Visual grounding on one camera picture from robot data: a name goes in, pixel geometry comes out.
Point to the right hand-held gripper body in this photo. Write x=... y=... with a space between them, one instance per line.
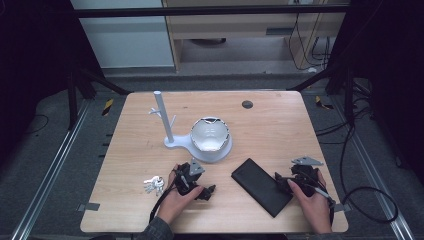
x=305 y=176

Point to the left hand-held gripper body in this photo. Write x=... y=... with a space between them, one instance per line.
x=185 y=180

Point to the black wallet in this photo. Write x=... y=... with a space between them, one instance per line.
x=260 y=186

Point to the silver bunch of keys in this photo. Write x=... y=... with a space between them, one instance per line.
x=154 y=184

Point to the white bowl with silver rim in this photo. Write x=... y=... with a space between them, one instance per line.
x=210 y=136

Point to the white stand with pegs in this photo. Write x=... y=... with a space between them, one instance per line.
x=160 y=110

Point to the person's left hand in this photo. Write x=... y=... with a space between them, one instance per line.
x=175 y=205

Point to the person's right hand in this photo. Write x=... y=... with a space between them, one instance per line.
x=315 y=206

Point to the grey tape strip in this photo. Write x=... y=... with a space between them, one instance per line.
x=342 y=207
x=89 y=206

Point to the yellow and black floor tape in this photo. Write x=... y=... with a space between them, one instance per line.
x=107 y=106
x=322 y=103

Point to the black metal stand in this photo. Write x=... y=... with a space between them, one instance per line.
x=71 y=96
x=348 y=96

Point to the white cabinet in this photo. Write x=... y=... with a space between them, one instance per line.
x=126 y=43

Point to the light wooden desk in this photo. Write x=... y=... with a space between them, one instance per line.
x=233 y=25

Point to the black horizontal bar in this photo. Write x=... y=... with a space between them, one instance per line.
x=200 y=11

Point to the aluminium floor rail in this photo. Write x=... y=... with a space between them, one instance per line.
x=376 y=180
x=46 y=173

